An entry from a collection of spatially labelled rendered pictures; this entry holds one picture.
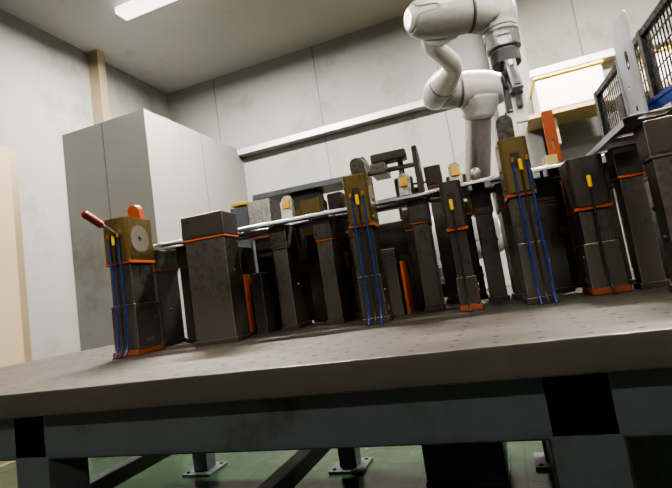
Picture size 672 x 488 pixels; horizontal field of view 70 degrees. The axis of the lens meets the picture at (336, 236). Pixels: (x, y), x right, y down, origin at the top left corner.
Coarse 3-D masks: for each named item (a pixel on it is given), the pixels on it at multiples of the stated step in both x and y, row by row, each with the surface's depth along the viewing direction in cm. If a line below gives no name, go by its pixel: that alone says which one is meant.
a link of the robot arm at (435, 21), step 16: (416, 0) 123; (432, 0) 121; (448, 0) 121; (464, 0) 121; (416, 16) 122; (432, 16) 121; (448, 16) 121; (464, 16) 122; (416, 32) 124; (432, 32) 123; (448, 32) 124; (464, 32) 126; (432, 48) 138; (448, 48) 146; (448, 64) 151; (432, 80) 172; (448, 80) 164
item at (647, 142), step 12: (648, 120) 79; (660, 120) 79; (636, 132) 83; (648, 132) 79; (660, 132) 79; (636, 144) 84; (648, 144) 79; (660, 144) 78; (648, 156) 80; (660, 156) 78; (648, 168) 81; (660, 168) 79; (648, 180) 82; (660, 180) 78; (660, 192) 78; (660, 204) 79; (660, 216) 80; (660, 228) 81
